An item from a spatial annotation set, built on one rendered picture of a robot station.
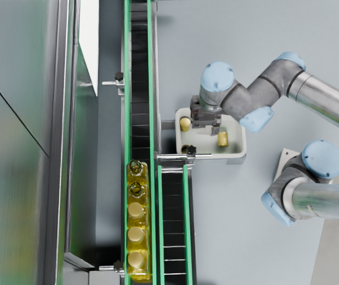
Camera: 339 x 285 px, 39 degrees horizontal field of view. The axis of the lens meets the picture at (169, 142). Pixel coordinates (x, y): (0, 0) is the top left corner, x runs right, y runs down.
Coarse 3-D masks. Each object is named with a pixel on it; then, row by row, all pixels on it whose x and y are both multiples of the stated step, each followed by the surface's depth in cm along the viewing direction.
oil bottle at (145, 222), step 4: (144, 208) 120; (144, 212) 119; (148, 212) 122; (128, 216) 119; (144, 216) 119; (148, 216) 121; (128, 220) 119; (132, 220) 119; (140, 220) 119; (144, 220) 119; (148, 220) 121; (128, 224) 119; (132, 224) 119; (136, 224) 119; (140, 224) 119; (144, 224) 119; (148, 224) 121; (148, 228) 124
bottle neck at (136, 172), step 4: (132, 160) 118; (136, 160) 118; (132, 164) 120; (136, 164) 121; (140, 164) 118; (132, 168) 118; (140, 168) 119; (132, 172) 120; (136, 172) 120; (140, 172) 122
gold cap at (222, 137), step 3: (219, 132) 158; (222, 132) 157; (225, 132) 157; (219, 135) 157; (222, 135) 157; (225, 135) 157; (219, 138) 157; (222, 138) 157; (225, 138) 157; (219, 141) 157; (222, 141) 156; (225, 141) 156; (219, 144) 157; (222, 144) 156; (225, 144) 156; (228, 144) 157; (222, 147) 159
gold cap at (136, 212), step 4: (132, 204) 113; (136, 204) 113; (128, 208) 112; (132, 208) 112; (136, 208) 112; (140, 208) 112; (128, 212) 112; (132, 212) 112; (136, 212) 112; (140, 212) 112; (132, 216) 112; (136, 216) 112; (140, 216) 114
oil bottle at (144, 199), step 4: (128, 184) 123; (144, 184) 123; (128, 188) 122; (144, 188) 122; (128, 192) 121; (144, 192) 121; (148, 192) 126; (128, 196) 121; (132, 196) 120; (144, 196) 121; (148, 196) 125; (128, 200) 121; (132, 200) 120; (136, 200) 120; (140, 200) 120; (144, 200) 121; (148, 200) 124; (128, 204) 122; (140, 204) 122; (144, 204) 122; (148, 204) 124; (148, 208) 128
